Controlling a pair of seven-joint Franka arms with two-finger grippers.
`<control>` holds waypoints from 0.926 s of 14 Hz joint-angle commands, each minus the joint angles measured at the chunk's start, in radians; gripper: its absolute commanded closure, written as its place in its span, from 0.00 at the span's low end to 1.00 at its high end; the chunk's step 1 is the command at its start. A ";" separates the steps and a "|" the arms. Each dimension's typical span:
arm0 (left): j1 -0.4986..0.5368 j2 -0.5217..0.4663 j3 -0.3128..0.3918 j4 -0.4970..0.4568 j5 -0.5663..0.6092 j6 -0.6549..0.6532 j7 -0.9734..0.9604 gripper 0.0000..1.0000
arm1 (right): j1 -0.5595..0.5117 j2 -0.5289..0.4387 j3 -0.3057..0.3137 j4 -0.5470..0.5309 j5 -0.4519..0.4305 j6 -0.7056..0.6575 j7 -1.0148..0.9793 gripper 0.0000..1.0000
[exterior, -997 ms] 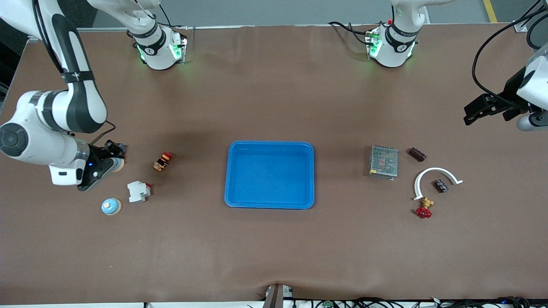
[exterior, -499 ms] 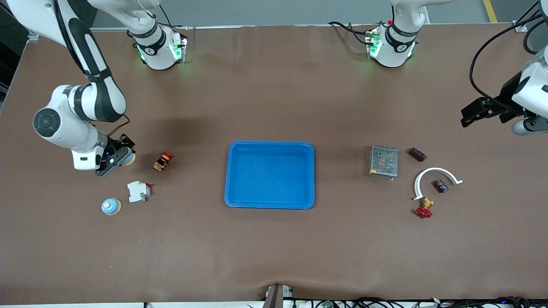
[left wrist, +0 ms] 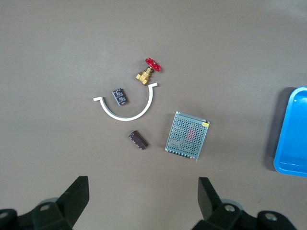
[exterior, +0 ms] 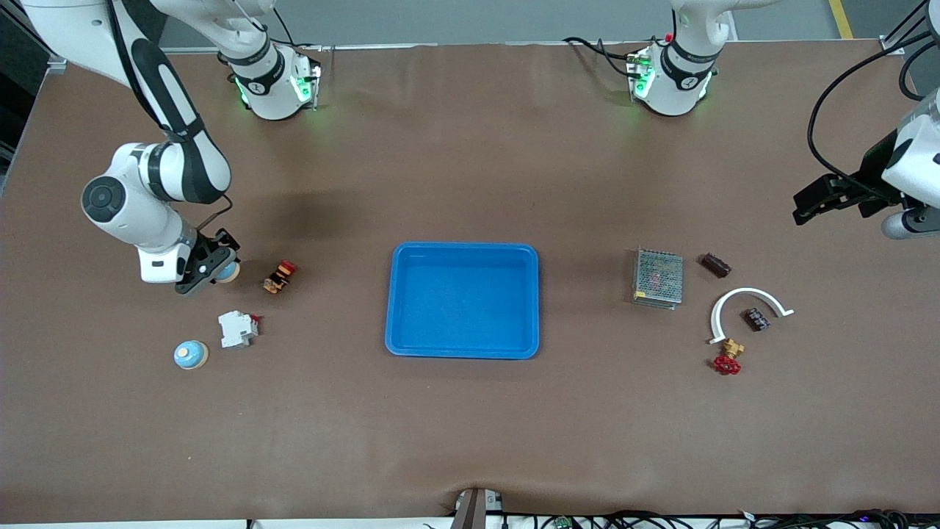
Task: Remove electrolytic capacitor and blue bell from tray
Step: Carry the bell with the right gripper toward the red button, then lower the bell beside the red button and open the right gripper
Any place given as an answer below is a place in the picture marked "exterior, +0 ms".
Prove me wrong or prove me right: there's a black base cable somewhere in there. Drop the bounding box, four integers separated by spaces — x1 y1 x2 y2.
563 35 651 80
246 7 324 52

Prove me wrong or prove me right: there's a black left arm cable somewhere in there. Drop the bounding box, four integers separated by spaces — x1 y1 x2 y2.
808 0 940 203

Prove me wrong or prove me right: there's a black right base cable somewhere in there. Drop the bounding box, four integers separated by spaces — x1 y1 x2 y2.
246 7 324 52

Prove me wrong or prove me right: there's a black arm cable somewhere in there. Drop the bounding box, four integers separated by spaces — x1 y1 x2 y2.
103 0 234 234
808 0 940 203

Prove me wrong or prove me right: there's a brown table cover sheet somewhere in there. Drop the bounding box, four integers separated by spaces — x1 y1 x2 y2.
0 40 940 524

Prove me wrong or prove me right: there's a blue plastic tray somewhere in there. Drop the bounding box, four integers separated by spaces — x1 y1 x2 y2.
385 242 541 360

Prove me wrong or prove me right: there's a white curved pipe clamp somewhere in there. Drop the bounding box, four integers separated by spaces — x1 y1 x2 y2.
708 287 795 345

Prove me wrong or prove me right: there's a black left base cable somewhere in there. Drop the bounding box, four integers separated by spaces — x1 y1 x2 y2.
563 35 651 80

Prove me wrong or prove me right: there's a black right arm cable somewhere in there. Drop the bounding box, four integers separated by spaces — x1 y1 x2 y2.
103 0 234 234

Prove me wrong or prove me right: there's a brass valve red handwheel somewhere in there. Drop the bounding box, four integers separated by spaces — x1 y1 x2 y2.
712 339 745 377

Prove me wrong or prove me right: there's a metal mesh power supply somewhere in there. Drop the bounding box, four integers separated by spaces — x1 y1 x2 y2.
632 248 684 311

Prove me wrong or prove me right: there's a red yellow selector switch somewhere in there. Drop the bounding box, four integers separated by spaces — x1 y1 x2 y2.
263 259 298 295

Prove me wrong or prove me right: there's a white circuit breaker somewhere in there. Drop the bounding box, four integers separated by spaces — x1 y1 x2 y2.
217 310 262 350

